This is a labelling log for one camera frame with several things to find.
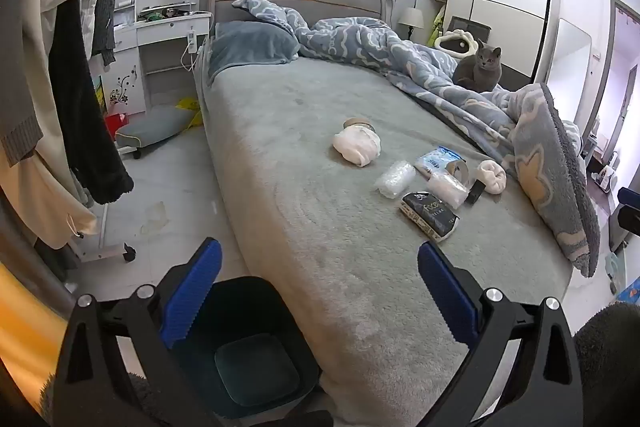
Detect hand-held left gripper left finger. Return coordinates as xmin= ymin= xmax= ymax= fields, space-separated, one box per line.
xmin=52 ymin=237 xmax=223 ymax=427

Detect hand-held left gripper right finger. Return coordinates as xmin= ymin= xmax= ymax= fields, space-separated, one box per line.
xmin=417 ymin=241 xmax=586 ymax=427

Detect dark teal trash bin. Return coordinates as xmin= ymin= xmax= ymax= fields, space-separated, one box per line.
xmin=170 ymin=276 xmax=321 ymax=420

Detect clear plastic wrapper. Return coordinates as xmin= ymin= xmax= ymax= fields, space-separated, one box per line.
xmin=427 ymin=171 xmax=471 ymax=210

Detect white sock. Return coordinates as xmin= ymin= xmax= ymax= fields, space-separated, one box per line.
xmin=475 ymin=159 xmax=507 ymax=195

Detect bubble wrap packet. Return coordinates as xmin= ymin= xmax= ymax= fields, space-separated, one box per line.
xmin=375 ymin=160 xmax=417 ymax=199

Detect blue white tissue pack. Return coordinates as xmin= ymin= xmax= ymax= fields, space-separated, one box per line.
xmin=414 ymin=146 xmax=468 ymax=180

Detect white bag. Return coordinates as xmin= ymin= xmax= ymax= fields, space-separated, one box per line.
xmin=333 ymin=127 xmax=382 ymax=168

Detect white clothes rack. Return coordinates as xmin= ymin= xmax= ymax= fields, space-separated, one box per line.
xmin=75 ymin=204 xmax=137 ymax=264

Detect person's grey fuzzy pants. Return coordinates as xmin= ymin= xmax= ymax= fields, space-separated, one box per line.
xmin=37 ymin=301 xmax=640 ymax=427

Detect grey bed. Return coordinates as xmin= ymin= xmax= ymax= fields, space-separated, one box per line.
xmin=192 ymin=0 xmax=573 ymax=427

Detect white tall cabinet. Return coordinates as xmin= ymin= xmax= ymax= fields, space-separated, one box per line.
xmin=547 ymin=18 xmax=593 ymax=132

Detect grey cushion stool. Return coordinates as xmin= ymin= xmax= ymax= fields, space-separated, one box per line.
xmin=115 ymin=106 xmax=193 ymax=158

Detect beige coat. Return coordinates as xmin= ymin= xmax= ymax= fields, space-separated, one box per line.
xmin=0 ymin=7 xmax=98 ymax=250

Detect yellow plastic bag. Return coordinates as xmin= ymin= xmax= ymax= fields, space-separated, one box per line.
xmin=175 ymin=97 xmax=203 ymax=128

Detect black fuzzy coat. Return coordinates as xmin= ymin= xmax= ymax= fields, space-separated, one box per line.
xmin=47 ymin=0 xmax=135 ymax=205

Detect grey cat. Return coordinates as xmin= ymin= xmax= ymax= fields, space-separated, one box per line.
xmin=452 ymin=38 xmax=503 ymax=92

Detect black box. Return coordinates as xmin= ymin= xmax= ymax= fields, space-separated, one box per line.
xmin=447 ymin=16 xmax=493 ymax=42

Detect white black-framed wardrobe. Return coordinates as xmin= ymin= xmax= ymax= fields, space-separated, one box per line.
xmin=415 ymin=0 xmax=561 ymax=90

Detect white flower-shaped cat bed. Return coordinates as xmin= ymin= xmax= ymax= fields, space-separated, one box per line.
xmin=432 ymin=29 xmax=478 ymax=55

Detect blue-grey pillow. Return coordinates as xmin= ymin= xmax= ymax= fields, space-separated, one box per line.
xmin=207 ymin=21 xmax=301 ymax=85

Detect white dressing table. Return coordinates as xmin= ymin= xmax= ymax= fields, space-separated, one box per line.
xmin=112 ymin=0 xmax=213 ymax=115

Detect grey cardigan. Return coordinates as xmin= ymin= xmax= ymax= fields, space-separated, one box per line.
xmin=0 ymin=0 xmax=46 ymax=162

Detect blue patterned blanket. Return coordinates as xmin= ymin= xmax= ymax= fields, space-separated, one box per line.
xmin=232 ymin=0 xmax=601 ymax=278

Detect yellow-green cloth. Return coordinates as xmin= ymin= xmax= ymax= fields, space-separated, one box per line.
xmin=432 ymin=4 xmax=446 ymax=45

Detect bedside table lamp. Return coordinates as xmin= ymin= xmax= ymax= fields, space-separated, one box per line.
xmin=397 ymin=8 xmax=426 ymax=42

